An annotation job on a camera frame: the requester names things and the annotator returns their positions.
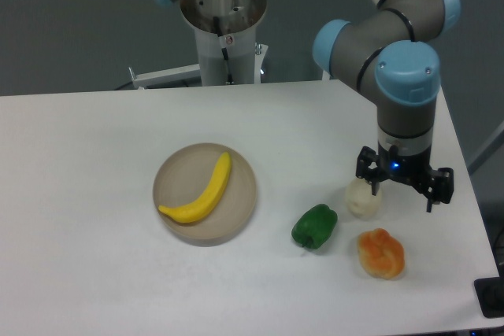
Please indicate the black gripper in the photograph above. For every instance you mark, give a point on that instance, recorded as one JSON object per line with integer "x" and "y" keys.
{"x": 437, "y": 185}

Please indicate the yellow toy banana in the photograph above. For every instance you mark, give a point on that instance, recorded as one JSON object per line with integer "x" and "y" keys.
{"x": 207, "y": 201}

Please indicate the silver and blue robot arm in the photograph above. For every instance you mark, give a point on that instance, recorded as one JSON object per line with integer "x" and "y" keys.
{"x": 387, "y": 59}

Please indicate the beige round plate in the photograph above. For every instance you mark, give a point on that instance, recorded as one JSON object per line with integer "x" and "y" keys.
{"x": 185, "y": 175}

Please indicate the white toy garlic bulb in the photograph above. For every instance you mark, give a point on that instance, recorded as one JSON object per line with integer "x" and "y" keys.
{"x": 359, "y": 199}

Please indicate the orange toy bread roll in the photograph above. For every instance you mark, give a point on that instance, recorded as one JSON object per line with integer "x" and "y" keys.
{"x": 380, "y": 254}

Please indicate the grey diagonal table leg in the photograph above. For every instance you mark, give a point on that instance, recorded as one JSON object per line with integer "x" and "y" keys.
{"x": 490, "y": 145}

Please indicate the green toy bell pepper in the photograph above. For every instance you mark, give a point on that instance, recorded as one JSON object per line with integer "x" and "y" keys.
{"x": 315, "y": 227}

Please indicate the black device at table edge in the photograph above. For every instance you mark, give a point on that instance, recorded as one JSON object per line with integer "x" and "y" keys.
{"x": 489, "y": 292}

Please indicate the white metal frame bracket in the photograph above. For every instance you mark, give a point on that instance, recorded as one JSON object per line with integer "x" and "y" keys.
{"x": 168, "y": 78}

